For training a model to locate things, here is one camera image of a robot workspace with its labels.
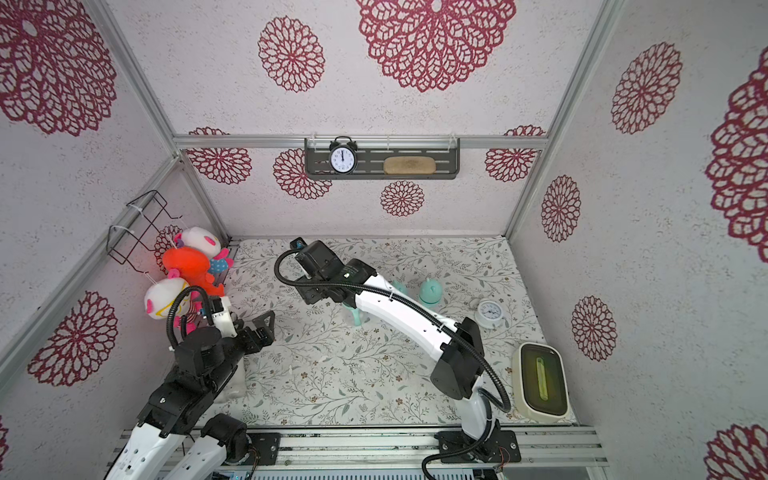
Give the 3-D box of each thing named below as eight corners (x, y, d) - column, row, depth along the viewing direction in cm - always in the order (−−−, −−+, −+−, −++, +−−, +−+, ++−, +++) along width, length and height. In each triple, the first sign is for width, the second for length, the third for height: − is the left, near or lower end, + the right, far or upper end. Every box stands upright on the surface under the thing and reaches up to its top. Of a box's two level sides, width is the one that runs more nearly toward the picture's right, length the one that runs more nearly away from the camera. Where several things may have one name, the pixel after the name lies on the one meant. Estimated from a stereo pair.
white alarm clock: (477, 328, 97) (480, 321, 94) (472, 305, 103) (475, 298, 100) (501, 328, 97) (506, 321, 94) (495, 305, 103) (499, 298, 99)
